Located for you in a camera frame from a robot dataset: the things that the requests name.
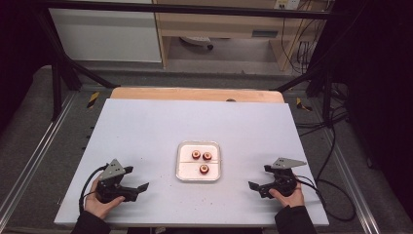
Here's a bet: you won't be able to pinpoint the white chair base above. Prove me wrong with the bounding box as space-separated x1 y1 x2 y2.
179 35 215 52

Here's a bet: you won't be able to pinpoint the white power strip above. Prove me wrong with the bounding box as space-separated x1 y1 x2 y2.
273 0 302 11

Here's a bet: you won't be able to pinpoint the light wooden board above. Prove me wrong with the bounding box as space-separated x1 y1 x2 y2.
109 86 286 104

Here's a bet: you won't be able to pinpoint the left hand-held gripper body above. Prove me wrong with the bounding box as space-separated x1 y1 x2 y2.
95 158 139 205

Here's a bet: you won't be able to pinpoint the person's left hand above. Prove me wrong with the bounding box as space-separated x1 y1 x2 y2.
84 177 127 220

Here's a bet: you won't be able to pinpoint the yellow black tape marker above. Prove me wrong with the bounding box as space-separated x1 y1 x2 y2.
295 97 314 112
86 91 101 109

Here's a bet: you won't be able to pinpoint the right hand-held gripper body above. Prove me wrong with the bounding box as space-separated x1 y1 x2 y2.
259 157 308 199

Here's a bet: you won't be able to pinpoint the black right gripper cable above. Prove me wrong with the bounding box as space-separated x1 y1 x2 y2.
294 175 357 223

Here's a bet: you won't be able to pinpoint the black floor cables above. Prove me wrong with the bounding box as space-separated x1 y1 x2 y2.
295 81 351 138

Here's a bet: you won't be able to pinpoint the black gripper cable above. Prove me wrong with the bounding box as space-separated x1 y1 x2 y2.
294 175 357 223
78 164 109 215

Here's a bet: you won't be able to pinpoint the white cabinet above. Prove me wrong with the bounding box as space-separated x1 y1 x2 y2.
48 7 163 63

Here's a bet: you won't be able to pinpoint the square metal tray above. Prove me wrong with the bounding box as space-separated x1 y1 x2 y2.
175 139 223 182

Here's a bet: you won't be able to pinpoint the person's right hand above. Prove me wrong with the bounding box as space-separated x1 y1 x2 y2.
268 182 306 210

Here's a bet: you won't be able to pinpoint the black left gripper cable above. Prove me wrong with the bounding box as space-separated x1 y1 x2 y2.
78 164 109 215

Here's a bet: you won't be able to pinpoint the aluminium floor rail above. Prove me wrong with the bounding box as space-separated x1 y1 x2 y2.
319 129 382 234
0 92 78 222

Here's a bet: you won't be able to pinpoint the hanging desk cables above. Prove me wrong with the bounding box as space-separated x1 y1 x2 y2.
280 0 327 75

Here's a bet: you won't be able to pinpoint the black metal frame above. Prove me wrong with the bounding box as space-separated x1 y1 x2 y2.
33 0 347 123

